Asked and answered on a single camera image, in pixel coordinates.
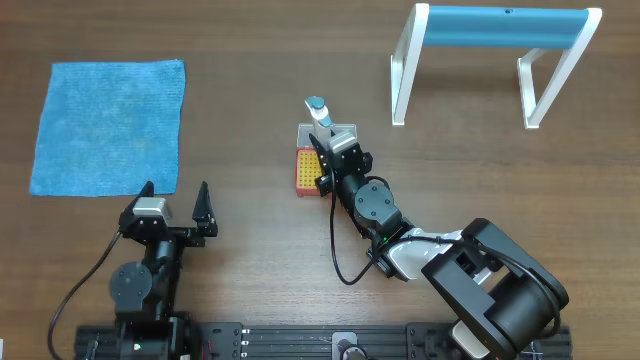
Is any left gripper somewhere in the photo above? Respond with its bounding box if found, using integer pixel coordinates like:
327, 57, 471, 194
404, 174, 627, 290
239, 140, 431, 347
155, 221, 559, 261
118, 180, 219, 249

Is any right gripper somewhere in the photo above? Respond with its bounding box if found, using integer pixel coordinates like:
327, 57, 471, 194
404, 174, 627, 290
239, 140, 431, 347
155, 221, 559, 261
308, 132, 374, 198

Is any white pipette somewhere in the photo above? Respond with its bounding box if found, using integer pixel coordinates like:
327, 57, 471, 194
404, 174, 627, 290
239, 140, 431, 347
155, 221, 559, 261
303, 95, 337, 151

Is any red and yellow tip box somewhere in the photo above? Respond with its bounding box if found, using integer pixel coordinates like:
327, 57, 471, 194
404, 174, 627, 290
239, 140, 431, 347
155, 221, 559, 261
293, 122, 359, 198

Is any blue cloth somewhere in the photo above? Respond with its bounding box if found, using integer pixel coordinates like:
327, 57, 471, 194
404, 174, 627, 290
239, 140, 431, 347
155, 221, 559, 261
28, 58, 187, 198

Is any white and blue stand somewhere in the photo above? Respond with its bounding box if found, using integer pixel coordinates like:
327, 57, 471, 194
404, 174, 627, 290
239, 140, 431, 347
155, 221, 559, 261
389, 2, 604, 130

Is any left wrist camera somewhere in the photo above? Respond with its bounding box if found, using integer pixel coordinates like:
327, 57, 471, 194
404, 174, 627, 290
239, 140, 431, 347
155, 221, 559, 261
131, 196, 173, 224

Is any black cable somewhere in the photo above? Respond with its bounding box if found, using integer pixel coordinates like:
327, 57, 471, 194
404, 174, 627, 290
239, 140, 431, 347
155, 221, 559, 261
47, 228, 124, 360
327, 169, 389, 287

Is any mounting rail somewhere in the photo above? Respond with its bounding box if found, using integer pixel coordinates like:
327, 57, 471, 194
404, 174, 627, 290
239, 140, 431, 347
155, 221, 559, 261
74, 322, 574, 360

